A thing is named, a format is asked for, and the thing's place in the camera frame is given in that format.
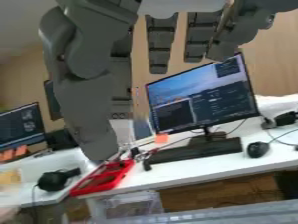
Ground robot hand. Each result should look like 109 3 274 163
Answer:
37 0 298 161

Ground small computer screen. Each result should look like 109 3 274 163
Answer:
0 101 48 152

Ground orange sticky notes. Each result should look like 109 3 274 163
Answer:
0 145 29 163

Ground white desk with headphones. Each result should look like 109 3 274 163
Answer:
0 146 97 209

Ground red tray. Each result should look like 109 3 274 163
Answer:
68 158 137 198

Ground black headphones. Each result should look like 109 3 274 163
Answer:
36 167 82 193

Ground large computer screen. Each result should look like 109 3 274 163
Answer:
145 52 262 141

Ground black keyboard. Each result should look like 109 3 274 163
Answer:
142 136 245 165

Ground white desk with keyboard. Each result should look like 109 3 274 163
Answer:
74 113 298 201

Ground black mouse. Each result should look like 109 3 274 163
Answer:
246 140 273 159

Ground black power adapter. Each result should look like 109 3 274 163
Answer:
259 110 298 130

